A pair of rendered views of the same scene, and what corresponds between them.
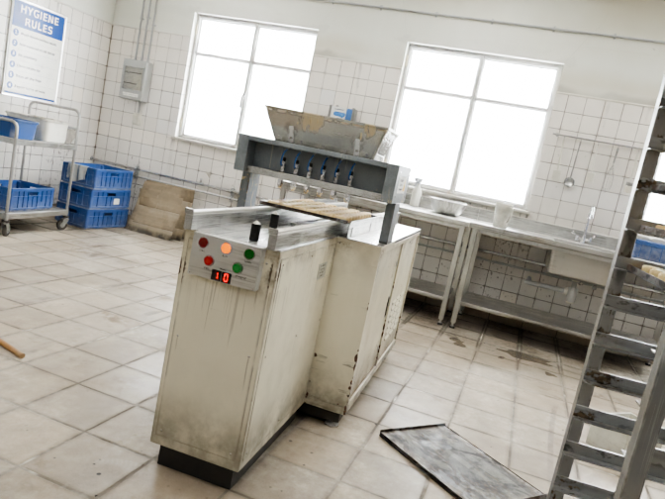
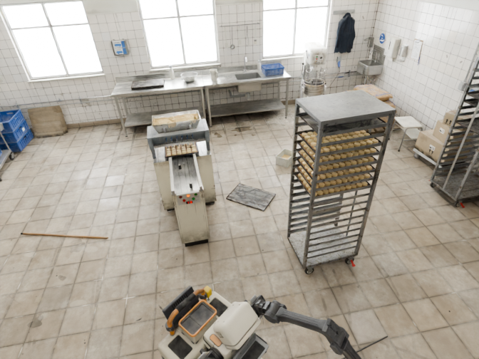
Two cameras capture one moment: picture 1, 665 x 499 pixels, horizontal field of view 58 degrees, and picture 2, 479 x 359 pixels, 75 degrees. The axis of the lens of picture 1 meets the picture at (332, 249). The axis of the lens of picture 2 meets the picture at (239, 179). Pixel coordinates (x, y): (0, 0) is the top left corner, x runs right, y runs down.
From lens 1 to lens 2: 208 cm
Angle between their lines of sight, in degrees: 36
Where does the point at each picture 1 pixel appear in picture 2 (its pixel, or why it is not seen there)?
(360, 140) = (191, 125)
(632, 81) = not seen: outside the picture
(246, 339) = (201, 211)
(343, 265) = (201, 164)
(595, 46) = not seen: outside the picture
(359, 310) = (210, 173)
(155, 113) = (8, 72)
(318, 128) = (174, 125)
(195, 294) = (182, 208)
